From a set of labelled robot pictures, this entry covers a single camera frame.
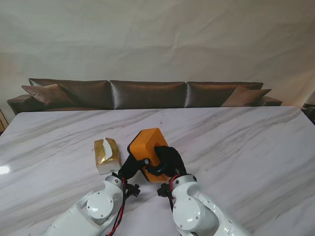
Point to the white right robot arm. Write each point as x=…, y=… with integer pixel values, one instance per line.
x=192, y=211

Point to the orange tissue box cover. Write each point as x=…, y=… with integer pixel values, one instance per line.
x=142, y=145

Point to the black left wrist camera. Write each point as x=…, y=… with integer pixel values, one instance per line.
x=133, y=190

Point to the gold tissue pack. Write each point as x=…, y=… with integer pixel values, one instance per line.
x=103, y=155

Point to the brown throw pillow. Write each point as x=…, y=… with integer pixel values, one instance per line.
x=46, y=94
x=246, y=97

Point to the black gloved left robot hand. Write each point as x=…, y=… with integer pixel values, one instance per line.
x=130, y=168

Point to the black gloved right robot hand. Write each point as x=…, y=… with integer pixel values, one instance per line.
x=172, y=159

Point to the dark side furniture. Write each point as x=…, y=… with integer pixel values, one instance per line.
x=309, y=111

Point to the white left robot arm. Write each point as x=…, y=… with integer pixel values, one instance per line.
x=98, y=204

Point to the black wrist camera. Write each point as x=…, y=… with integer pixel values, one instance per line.
x=133, y=190
x=163, y=190

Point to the brown leather sofa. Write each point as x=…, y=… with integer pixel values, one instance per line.
x=22, y=102

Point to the wooden slatted furniture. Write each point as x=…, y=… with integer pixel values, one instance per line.
x=2, y=120

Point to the brown sofa back cushion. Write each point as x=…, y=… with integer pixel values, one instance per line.
x=147, y=94
x=209, y=94
x=91, y=93

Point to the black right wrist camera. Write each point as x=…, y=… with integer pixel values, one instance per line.
x=163, y=190

